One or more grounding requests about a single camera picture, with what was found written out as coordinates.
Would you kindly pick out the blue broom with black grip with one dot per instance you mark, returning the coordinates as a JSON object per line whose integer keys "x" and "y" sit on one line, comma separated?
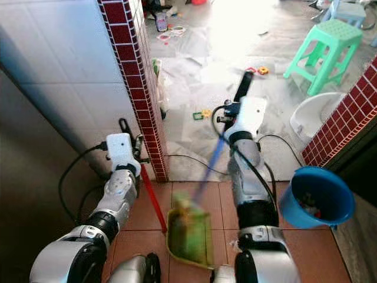
{"x": 212, "y": 159}

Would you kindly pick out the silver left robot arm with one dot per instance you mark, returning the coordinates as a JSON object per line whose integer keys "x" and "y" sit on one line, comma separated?
{"x": 118, "y": 191}

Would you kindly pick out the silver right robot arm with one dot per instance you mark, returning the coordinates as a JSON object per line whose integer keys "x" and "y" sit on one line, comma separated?
{"x": 247, "y": 171}

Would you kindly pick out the yellow toy piece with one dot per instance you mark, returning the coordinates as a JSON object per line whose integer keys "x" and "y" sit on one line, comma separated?
{"x": 263, "y": 71}
{"x": 207, "y": 113}

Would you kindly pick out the white round basin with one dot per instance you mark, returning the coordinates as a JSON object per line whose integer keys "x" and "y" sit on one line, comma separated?
{"x": 312, "y": 115}

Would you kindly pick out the white and red paper cards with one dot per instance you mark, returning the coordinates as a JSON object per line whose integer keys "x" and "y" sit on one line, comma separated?
{"x": 172, "y": 32}

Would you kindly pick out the red round object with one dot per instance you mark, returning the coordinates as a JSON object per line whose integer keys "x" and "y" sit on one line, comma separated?
{"x": 198, "y": 2}

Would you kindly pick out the robot left leg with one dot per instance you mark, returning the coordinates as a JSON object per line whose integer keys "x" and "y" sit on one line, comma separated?
{"x": 135, "y": 268}

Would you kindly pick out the robot leg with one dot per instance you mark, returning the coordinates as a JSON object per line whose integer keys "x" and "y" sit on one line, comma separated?
{"x": 135, "y": 268}
{"x": 222, "y": 275}

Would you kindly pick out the blue plastic bucket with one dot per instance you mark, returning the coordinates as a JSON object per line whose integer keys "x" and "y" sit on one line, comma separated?
{"x": 315, "y": 197}

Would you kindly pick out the crumpled white paper scrap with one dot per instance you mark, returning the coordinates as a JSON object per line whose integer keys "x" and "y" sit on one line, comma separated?
{"x": 232, "y": 243}

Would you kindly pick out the green plastic stool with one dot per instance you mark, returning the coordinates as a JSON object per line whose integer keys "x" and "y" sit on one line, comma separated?
{"x": 333, "y": 32}

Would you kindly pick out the robot right leg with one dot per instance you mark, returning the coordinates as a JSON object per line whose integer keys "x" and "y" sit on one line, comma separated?
{"x": 222, "y": 275}

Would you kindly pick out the grey-blue plastic stool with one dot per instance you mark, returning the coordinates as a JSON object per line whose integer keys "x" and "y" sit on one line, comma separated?
{"x": 349, "y": 12}

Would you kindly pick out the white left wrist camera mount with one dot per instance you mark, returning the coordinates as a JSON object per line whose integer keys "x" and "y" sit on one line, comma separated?
{"x": 121, "y": 152}

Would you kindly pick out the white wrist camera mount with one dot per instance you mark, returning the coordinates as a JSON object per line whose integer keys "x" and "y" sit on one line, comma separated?
{"x": 121, "y": 152}
{"x": 250, "y": 112}

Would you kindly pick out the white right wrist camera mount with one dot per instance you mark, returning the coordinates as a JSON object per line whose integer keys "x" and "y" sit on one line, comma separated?
{"x": 250, "y": 112}

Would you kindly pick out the green square toy frame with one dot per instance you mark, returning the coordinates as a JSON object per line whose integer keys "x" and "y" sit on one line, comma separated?
{"x": 198, "y": 118}

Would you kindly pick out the red square toy frame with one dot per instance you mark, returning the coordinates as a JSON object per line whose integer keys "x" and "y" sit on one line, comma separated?
{"x": 251, "y": 72}

